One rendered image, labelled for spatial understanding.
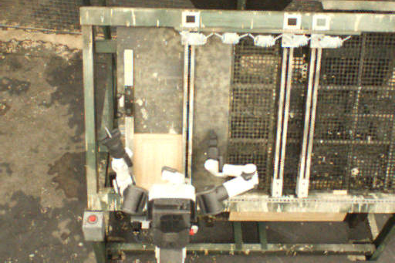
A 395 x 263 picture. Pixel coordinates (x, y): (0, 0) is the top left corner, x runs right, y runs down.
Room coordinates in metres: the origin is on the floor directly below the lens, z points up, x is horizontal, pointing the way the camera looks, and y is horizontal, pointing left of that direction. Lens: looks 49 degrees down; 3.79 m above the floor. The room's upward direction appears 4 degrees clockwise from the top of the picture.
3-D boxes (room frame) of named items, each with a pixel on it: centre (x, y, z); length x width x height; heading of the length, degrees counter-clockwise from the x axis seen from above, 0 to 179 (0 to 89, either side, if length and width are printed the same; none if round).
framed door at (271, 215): (2.02, -0.78, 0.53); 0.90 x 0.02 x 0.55; 94
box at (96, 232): (1.54, 0.59, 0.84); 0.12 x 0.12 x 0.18; 4
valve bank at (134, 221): (1.64, 0.15, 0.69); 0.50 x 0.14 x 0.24; 94
